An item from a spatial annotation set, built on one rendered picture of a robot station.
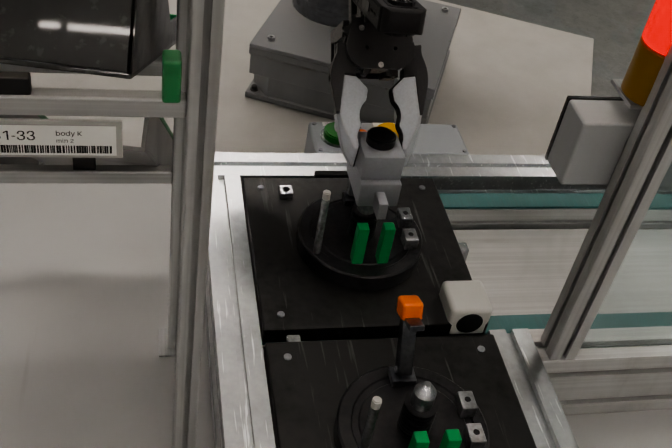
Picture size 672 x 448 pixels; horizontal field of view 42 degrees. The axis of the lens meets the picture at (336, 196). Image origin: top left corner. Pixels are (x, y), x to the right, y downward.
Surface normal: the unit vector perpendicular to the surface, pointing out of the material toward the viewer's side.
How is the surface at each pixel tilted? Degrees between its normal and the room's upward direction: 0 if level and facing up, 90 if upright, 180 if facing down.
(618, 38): 0
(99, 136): 90
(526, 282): 0
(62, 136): 90
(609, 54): 0
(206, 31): 90
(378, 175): 89
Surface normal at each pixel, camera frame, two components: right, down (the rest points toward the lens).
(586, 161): 0.16, 0.65
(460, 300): 0.14, -0.76
